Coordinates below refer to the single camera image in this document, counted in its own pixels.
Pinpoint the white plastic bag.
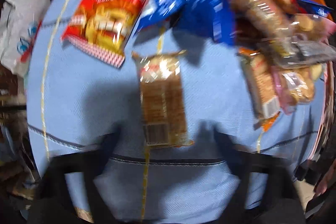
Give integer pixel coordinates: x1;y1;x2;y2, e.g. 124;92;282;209
0;0;50;77

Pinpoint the orange-trimmed cracker packet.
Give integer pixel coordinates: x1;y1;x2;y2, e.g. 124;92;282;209
238;47;282;132

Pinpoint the small blue snack packet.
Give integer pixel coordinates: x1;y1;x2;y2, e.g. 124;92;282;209
291;0;332;18

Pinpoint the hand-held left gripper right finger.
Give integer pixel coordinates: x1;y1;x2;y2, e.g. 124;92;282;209
213;132;306;224

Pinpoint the red snack packet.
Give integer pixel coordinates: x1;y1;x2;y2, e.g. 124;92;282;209
60;0;156;68

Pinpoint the pink cookie packet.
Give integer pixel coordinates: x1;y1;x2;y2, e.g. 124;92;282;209
291;14;336;41
270;64;323;114

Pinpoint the blue checked cloth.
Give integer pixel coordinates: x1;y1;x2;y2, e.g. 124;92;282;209
26;0;331;224

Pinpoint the brown snack packet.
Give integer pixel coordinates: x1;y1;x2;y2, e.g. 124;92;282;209
131;50;195;147

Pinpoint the clear bread packet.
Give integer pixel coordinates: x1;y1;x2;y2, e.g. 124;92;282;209
223;0;297;67

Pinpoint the blue cookie packet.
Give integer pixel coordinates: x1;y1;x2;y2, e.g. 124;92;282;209
133;0;235;46

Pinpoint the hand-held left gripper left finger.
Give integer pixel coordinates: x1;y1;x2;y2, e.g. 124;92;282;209
28;132;121;224

